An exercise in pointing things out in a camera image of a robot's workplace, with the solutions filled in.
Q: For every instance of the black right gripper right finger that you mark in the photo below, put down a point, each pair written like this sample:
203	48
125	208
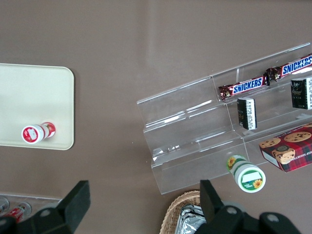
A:
212	204

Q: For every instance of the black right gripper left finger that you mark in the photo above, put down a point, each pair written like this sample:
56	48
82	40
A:
70	207

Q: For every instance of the oval wicker basket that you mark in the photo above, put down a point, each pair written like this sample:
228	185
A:
180	204

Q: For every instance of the beige plastic tray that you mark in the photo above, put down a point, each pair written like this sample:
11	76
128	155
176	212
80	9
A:
36	102

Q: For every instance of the silver foil packet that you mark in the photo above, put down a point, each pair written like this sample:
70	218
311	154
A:
192	219

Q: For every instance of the clear acrylic bottle rack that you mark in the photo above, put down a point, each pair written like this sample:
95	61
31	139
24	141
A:
44	201

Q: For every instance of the green white sunflower cup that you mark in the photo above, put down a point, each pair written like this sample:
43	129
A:
246	176

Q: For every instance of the red cola bottle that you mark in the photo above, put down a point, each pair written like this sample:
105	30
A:
15	211

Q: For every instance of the clear acrylic stepped shelf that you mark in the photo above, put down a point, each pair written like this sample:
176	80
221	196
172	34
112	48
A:
190	136

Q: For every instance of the red white yogurt cup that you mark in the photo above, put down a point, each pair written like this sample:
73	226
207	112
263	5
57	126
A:
36	132

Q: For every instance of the small black white box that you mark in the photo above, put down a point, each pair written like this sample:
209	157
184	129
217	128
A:
301	93
246	113

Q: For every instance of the red tartan cookie box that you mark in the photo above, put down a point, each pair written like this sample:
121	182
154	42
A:
292	148

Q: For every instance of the Snickers chocolate bar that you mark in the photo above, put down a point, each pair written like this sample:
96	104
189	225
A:
246	86
292	68

